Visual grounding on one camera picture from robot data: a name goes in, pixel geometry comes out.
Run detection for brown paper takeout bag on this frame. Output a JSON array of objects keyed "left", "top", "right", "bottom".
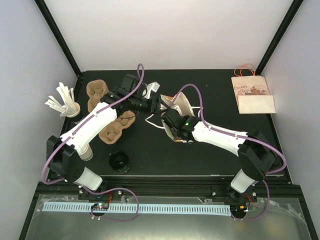
[{"left": 144, "top": 92, "right": 201, "bottom": 143}]

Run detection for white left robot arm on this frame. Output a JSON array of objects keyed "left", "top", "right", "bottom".
[{"left": 43, "top": 74, "right": 161, "bottom": 200}]

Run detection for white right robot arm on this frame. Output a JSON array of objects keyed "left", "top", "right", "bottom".
[{"left": 161, "top": 108, "right": 286, "bottom": 202}]

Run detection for white paper coffee cup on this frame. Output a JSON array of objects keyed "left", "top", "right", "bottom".
[{"left": 79, "top": 145, "right": 93, "bottom": 161}]

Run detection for brown pulp cup carrier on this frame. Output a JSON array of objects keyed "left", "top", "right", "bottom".
[{"left": 98, "top": 110, "right": 136, "bottom": 145}]

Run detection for stack of pulp cup carriers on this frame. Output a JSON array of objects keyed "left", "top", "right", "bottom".
[{"left": 86, "top": 79, "right": 109, "bottom": 113}]

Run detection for stack of black cup lids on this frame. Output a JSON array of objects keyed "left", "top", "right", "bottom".
[{"left": 109, "top": 151, "right": 131, "bottom": 174}]

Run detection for cup of white wrapped stirrers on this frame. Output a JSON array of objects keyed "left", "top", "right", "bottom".
[{"left": 44, "top": 82, "right": 83, "bottom": 124}]

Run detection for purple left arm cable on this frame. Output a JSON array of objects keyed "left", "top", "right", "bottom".
[{"left": 41, "top": 63, "right": 145, "bottom": 223}]

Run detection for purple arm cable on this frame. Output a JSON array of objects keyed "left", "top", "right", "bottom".
[
  {"left": 41, "top": 63, "right": 145, "bottom": 223},
  {"left": 172, "top": 83, "right": 288, "bottom": 222}
]

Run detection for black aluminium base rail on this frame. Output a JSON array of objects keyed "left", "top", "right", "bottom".
[{"left": 35, "top": 176, "right": 304, "bottom": 204}]

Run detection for printed paper bag orange handles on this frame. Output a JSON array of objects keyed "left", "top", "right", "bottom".
[{"left": 231, "top": 63, "right": 276, "bottom": 114}]

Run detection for light blue cable duct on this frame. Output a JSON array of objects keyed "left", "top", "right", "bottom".
[{"left": 42, "top": 202, "right": 231, "bottom": 217}]

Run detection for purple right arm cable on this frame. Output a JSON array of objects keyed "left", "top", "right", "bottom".
[{"left": 172, "top": 83, "right": 288, "bottom": 222}]

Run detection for black left frame post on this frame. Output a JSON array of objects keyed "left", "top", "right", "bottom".
[{"left": 34, "top": 0, "right": 82, "bottom": 77}]

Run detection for black frame post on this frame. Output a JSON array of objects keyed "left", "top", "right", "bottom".
[
  {"left": 34, "top": 0, "right": 82, "bottom": 77},
  {"left": 255, "top": 0, "right": 304, "bottom": 76}
]

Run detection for black right frame post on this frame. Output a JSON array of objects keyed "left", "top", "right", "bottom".
[{"left": 255, "top": 0, "right": 304, "bottom": 76}]

